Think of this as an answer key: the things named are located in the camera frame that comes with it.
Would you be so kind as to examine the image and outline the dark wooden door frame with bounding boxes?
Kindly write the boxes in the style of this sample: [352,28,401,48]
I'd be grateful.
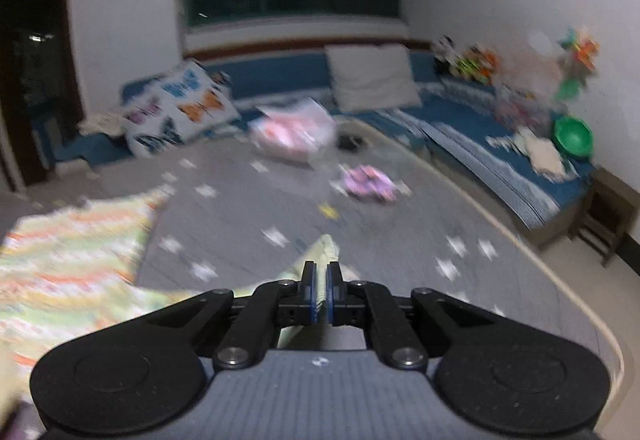
[0,0,85,193]

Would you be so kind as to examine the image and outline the green plastic basin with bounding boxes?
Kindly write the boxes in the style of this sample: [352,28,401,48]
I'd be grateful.
[552,116,594,158]

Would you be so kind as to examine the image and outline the white crochet cloth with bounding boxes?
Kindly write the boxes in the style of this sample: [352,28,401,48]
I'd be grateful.
[79,110,132,137]

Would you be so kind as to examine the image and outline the white pillow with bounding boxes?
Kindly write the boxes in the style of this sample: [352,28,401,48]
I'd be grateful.
[324,44,422,113]

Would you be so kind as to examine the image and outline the colourful toy pile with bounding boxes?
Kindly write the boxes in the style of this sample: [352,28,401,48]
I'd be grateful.
[432,35,502,84]

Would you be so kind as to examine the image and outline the butterfly print pillow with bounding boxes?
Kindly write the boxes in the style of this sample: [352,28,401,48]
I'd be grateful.
[121,60,243,156]

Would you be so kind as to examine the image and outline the clear plastic bag of toys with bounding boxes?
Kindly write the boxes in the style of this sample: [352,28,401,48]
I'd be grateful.
[492,28,601,141]

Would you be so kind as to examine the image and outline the cream cloth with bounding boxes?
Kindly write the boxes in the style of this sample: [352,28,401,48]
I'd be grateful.
[487,125,581,181]

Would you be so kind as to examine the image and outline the blue striped bench cushion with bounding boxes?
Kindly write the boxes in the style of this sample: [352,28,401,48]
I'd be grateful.
[50,43,598,233]

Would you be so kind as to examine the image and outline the striped pastel garment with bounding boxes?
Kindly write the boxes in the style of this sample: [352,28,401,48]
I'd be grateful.
[0,184,343,421]

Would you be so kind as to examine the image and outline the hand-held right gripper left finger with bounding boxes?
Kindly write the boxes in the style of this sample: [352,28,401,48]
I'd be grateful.
[145,261,319,369]

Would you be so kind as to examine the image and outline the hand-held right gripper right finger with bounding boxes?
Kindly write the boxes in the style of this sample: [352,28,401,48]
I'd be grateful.
[326,261,501,371]

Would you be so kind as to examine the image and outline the grey star-print bed sheet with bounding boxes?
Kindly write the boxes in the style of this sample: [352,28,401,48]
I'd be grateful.
[0,117,626,440]

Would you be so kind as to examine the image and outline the wooden stool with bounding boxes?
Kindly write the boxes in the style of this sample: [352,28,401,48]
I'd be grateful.
[569,166,640,268]

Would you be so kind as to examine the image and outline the pink clothes in plastic bag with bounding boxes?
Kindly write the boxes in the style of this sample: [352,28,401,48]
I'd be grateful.
[248,99,337,169]

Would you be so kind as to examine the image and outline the purple patterned cloth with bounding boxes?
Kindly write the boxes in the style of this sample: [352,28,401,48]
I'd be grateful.
[336,163,412,204]

